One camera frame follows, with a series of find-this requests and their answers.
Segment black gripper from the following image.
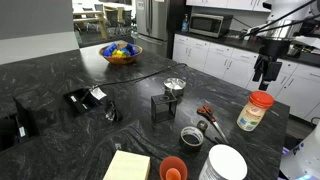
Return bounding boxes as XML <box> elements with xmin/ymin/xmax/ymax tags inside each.
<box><xmin>253</xmin><ymin>39</ymin><xmax>290</xmax><ymax>91</ymax></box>

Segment silver pot lid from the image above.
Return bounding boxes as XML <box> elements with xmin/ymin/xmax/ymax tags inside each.
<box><xmin>164</xmin><ymin>78</ymin><xmax>186</xmax><ymax>90</ymax></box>

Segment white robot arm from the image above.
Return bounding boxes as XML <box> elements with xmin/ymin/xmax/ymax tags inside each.
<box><xmin>247</xmin><ymin>0</ymin><xmax>320</xmax><ymax>91</ymax></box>

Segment orange lid creamer bottle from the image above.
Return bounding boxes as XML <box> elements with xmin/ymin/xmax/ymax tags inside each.
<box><xmin>237</xmin><ymin>91</ymin><xmax>274</xmax><ymax>132</ymax></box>

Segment white kitchen cabinets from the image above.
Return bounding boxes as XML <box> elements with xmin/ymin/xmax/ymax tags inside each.
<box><xmin>172</xmin><ymin>33</ymin><xmax>320</xmax><ymax>122</ymax></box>

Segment stainless steel microwave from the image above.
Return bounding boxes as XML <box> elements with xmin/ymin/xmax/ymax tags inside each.
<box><xmin>189</xmin><ymin>13</ymin><xmax>233</xmax><ymax>38</ymax></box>

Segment metal measuring spoon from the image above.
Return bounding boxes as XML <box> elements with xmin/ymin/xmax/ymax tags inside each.
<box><xmin>197</xmin><ymin>120</ymin><xmax>217</xmax><ymax>144</ymax></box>

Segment silver metal pot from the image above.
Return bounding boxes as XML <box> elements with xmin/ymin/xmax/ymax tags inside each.
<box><xmin>165</xmin><ymin>87</ymin><xmax>184</xmax><ymax>97</ymax></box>

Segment blue soap bottle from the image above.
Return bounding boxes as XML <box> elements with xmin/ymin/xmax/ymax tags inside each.
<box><xmin>182</xmin><ymin>14</ymin><xmax>189</xmax><ymax>32</ymax></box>

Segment stainless steel refrigerator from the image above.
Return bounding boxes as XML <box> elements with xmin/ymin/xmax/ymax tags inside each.
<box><xmin>134</xmin><ymin>0</ymin><xmax>186</xmax><ymax>58</ymax></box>

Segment orange plastic cup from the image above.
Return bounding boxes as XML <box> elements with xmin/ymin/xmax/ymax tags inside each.
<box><xmin>159</xmin><ymin>156</ymin><xmax>188</xmax><ymax>180</ymax></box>

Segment wooden bowl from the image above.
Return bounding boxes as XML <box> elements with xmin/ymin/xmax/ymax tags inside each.
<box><xmin>99</xmin><ymin>43</ymin><xmax>143</xmax><ymax>65</ymax></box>

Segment colourful toy blocks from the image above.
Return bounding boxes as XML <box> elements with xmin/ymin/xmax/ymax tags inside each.
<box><xmin>102</xmin><ymin>43</ymin><xmax>138</xmax><ymax>58</ymax></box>

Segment wooden table background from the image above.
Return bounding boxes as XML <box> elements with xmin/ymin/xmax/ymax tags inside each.
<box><xmin>73</xmin><ymin>11</ymin><xmax>108</xmax><ymax>39</ymax></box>

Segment table power outlet box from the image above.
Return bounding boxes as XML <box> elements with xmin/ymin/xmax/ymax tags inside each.
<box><xmin>63</xmin><ymin>87</ymin><xmax>107</xmax><ymax>117</ymax></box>

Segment orange handled scissors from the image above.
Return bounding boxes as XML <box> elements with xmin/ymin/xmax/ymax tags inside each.
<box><xmin>197</xmin><ymin>104</ymin><xmax>229</xmax><ymax>144</ymax></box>

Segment black duct tape roll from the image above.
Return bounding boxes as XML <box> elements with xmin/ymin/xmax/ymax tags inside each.
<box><xmin>179</xmin><ymin>126</ymin><xmax>204</xmax><ymax>153</ymax></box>

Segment black power cable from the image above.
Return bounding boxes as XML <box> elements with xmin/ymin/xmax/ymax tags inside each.
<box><xmin>87</xmin><ymin>62</ymin><xmax>188</xmax><ymax>91</ymax></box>

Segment black open cube frame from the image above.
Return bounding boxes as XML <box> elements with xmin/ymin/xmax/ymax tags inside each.
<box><xmin>151</xmin><ymin>94</ymin><xmax>177</xmax><ymax>123</ymax></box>

